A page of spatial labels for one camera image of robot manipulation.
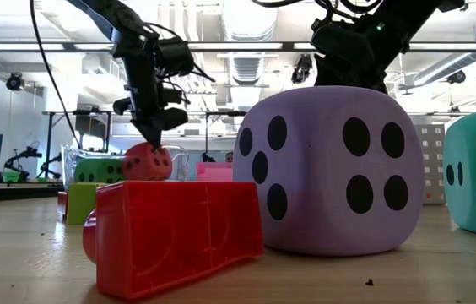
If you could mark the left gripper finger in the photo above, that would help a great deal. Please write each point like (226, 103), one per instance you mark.
(151, 133)

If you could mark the red foam die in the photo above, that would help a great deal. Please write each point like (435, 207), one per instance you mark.
(145, 166)

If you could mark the green foam die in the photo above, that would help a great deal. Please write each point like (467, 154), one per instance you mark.
(94, 169)

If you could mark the red stepped toy block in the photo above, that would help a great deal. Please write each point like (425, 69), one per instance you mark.
(158, 236)

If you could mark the black background robot arm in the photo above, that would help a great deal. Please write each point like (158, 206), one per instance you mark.
(32, 152)
(54, 159)

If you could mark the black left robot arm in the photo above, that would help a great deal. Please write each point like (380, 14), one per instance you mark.
(136, 59)

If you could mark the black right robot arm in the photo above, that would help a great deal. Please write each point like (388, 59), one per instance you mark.
(390, 34)

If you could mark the clear plastic bin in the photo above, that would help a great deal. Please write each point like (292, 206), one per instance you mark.
(181, 164)

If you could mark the pink plastic bin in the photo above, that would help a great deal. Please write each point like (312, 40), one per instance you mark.
(214, 173)

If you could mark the person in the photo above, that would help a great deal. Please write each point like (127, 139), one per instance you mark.
(229, 157)

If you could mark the lime green toy block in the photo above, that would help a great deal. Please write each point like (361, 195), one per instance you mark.
(79, 202)

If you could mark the magenta small toy block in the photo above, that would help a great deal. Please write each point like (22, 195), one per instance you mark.
(62, 204)

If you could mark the black ceiling spotlight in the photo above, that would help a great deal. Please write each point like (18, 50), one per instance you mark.
(14, 81)
(303, 67)
(457, 77)

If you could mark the green background basket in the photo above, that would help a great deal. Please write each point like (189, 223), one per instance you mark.
(11, 177)

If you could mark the purple foam die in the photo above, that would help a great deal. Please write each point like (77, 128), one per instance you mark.
(314, 177)

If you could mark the small black debris speck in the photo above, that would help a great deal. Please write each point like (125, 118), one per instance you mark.
(369, 282)

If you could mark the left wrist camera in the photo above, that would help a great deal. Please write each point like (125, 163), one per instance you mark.
(174, 118)

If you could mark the black background table frame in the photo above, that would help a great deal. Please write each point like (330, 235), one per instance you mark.
(108, 131)

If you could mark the silver ceiling air duct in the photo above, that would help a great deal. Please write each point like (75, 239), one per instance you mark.
(248, 25)

